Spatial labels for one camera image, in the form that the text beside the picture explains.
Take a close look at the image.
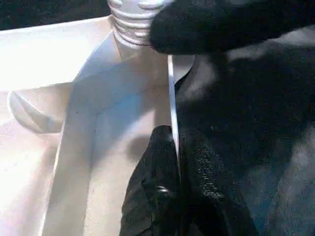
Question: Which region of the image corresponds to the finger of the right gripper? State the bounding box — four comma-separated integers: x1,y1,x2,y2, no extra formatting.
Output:
149,0,315,56

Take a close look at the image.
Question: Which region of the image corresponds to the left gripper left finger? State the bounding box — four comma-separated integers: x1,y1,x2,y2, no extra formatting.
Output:
119,125,182,236

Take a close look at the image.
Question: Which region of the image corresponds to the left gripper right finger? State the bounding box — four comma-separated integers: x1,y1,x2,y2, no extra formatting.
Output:
177,129,259,236

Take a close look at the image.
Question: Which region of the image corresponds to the white plastic table top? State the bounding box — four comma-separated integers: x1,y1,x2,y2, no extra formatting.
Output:
0,15,195,236

